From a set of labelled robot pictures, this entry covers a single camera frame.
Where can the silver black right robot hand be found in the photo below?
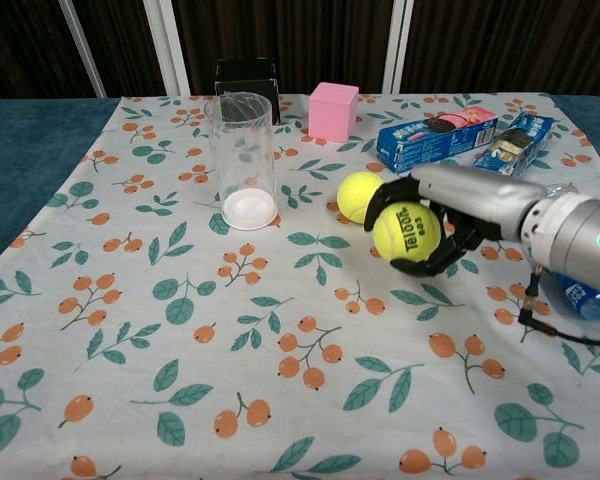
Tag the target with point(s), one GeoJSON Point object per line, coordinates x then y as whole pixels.
{"type": "Point", "coordinates": [470, 192]}

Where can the yellow Teloon printed tennis ball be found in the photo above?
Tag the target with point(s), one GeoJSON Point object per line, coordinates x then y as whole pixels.
{"type": "Point", "coordinates": [405, 235]}

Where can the plain yellow tennis ball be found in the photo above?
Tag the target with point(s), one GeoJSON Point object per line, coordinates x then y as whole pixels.
{"type": "Point", "coordinates": [352, 197]}

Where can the clear plastic tube container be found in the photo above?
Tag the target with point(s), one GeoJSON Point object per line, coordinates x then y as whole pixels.
{"type": "Point", "coordinates": [242, 150]}

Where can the blue pink cookie box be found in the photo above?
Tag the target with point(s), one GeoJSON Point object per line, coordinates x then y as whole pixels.
{"type": "Point", "coordinates": [430, 147]}

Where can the pink cube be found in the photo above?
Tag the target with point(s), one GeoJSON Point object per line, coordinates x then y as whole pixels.
{"type": "Point", "coordinates": [330, 115]}

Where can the clear blue-label water bottle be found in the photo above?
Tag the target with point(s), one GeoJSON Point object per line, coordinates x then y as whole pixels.
{"type": "Point", "coordinates": [595, 305]}

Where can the black box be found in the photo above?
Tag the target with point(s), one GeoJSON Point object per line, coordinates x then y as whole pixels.
{"type": "Point", "coordinates": [245, 70]}

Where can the floral leaf berry tablecloth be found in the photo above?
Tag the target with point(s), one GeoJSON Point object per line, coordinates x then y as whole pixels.
{"type": "Point", "coordinates": [230, 350]}

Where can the teal velvet table cover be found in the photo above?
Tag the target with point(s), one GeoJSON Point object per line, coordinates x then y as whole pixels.
{"type": "Point", "coordinates": [20, 150]}

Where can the white frame post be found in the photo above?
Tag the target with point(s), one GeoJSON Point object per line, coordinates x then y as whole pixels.
{"type": "Point", "coordinates": [399, 50]}
{"type": "Point", "coordinates": [82, 50]}
{"type": "Point", "coordinates": [167, 50]}

